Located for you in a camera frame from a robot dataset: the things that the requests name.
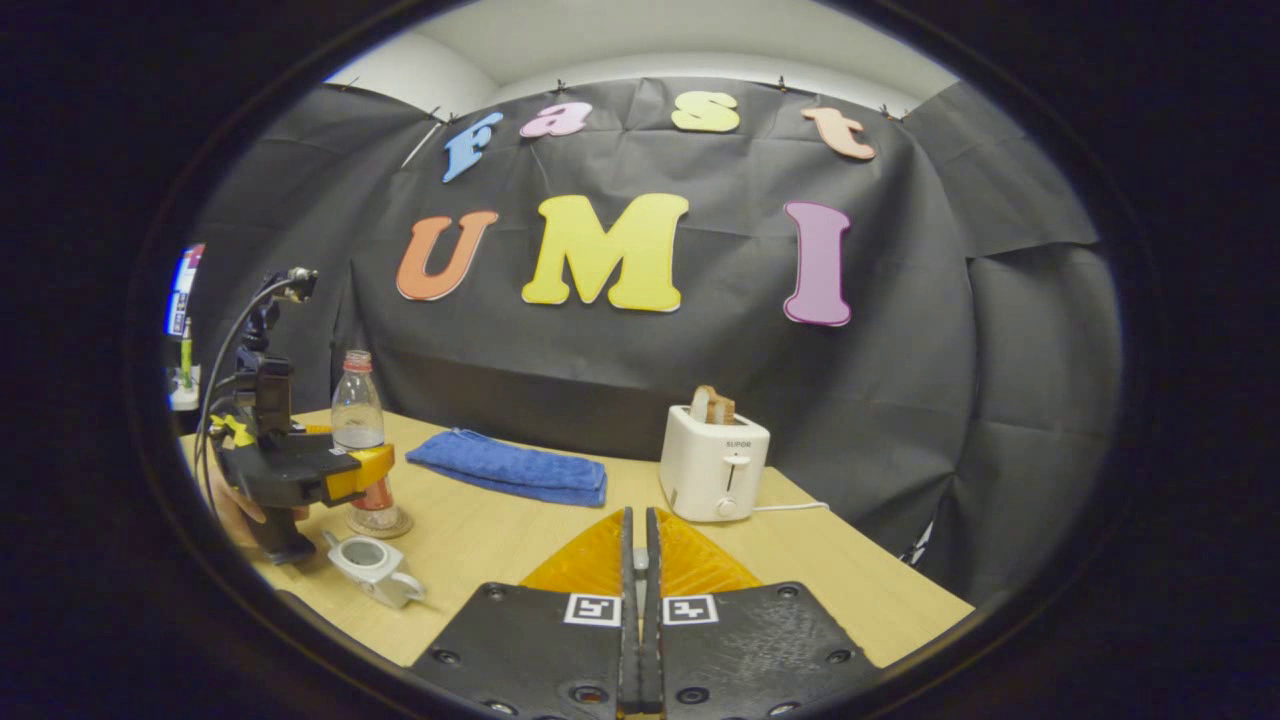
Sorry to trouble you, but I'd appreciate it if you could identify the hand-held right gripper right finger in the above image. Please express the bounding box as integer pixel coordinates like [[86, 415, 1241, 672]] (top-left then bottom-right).
[[644, 506, 883, 717]]

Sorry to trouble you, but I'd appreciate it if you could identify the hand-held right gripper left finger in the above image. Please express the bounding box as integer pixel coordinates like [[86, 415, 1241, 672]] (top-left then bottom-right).
[[410, 506, 642, 717]]

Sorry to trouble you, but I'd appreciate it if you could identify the clear plastic water bottle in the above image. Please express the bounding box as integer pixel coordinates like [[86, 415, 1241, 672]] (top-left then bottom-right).
[[331, 349, 397, 532]]

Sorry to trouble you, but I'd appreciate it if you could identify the round cork coaster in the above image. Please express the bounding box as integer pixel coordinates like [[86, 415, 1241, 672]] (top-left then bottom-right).
[[346, 503, 414, 540]]

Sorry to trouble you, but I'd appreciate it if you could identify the white teacup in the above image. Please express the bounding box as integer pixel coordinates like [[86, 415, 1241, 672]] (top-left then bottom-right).
[[321, 531, 428, 610]]

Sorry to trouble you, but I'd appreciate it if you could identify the blue folded towel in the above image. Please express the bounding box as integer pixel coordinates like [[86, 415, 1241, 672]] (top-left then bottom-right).
[[405, 427, 609, 508]]

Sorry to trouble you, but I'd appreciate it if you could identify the white toaster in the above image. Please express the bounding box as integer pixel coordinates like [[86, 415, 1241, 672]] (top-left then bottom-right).
[[658, 404, 772, 524]]

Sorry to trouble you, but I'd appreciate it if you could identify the computer monitor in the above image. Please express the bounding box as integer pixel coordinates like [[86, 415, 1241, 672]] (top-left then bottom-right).
[[164, 244, 207, 340]]

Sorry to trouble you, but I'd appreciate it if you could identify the toasted bread slice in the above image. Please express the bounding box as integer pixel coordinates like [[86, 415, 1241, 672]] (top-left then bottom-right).
[[689, 385, 738, 427]]

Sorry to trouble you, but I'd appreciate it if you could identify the black backdrop cloth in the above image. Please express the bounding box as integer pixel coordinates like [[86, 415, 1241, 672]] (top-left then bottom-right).
[[185, 78, 1126, 606]]

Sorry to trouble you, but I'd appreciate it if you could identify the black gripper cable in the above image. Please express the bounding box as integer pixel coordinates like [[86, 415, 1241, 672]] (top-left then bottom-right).
[[193, 276, 297, 493]]

